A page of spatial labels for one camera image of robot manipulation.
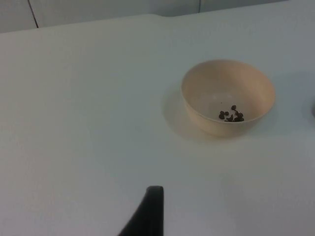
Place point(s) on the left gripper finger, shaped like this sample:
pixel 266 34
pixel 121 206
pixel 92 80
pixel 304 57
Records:
pixel 150 214

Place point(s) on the coffee beans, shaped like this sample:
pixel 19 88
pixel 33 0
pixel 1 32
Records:
pixel 238 118

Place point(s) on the pale wooden bowl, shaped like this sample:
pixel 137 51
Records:
pixel 221 81

